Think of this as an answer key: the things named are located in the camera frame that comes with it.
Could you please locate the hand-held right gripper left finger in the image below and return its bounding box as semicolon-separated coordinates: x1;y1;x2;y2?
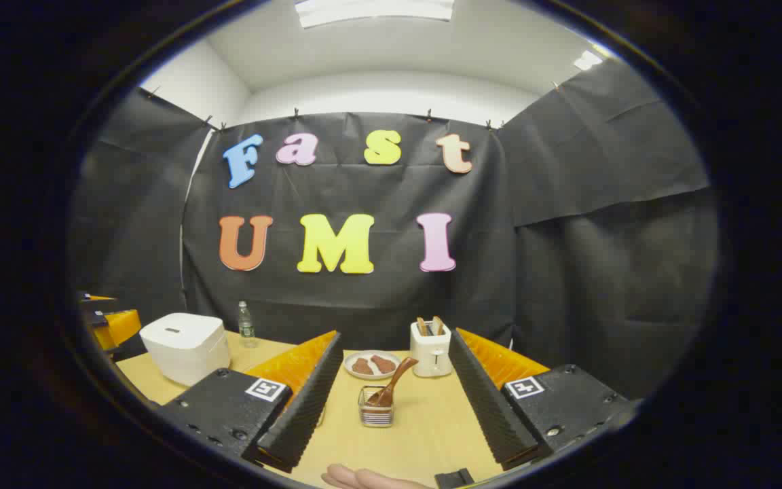
157;330;344;474

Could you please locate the white rice cooker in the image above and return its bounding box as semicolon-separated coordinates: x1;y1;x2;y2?
139;313;231;387

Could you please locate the white round plate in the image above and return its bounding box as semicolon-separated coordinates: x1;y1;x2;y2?
343;350;402;380

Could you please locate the white toaster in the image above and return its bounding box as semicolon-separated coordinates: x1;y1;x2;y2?
410;321;453;378

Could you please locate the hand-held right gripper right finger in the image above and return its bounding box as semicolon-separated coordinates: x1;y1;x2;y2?
448;327;636;471

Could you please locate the clear plastic water bottle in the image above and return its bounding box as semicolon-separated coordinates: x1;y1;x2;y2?
238;301;257;348

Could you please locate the brown wooden spoon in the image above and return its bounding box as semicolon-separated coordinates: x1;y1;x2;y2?
366;357;419;408

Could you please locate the large ceiling light panel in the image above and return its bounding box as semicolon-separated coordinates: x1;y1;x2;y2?
295;0;455;29

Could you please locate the metal wire chopstick holder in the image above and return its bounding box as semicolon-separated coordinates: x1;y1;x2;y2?
358;385;395;428

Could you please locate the black backdrop cloth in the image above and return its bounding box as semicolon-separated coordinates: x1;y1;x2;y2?
69;58;718;401

